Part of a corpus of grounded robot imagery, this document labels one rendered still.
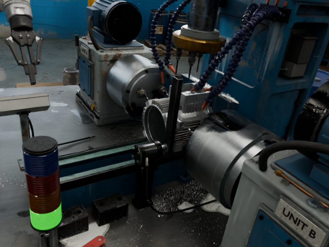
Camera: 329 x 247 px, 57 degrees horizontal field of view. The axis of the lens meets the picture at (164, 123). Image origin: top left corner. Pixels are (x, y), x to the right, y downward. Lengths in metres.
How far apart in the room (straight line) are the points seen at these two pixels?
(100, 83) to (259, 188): 0.93
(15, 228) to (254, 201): 0.68
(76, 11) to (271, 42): 5.73
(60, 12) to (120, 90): 5.38
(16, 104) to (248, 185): 0.78
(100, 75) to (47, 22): 5.20
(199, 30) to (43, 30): 5.71
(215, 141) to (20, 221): 0.63
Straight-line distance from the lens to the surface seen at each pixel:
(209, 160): 0.83
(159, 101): 1.06
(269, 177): 0.68
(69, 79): 3.67
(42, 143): 0.59
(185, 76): 1.24
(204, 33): 1.00
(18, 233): 1.02
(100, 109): 1.47
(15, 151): 1.36
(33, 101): 1.13
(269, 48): 1.09
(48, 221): 0.67
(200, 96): 1.08
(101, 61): 1.39
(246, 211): 0.76
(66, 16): 6.58
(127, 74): 1.24
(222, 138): 0.83
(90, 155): 1.09
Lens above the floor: 1.52
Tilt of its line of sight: 27 degrees down
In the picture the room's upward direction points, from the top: 7 degrees clockwise
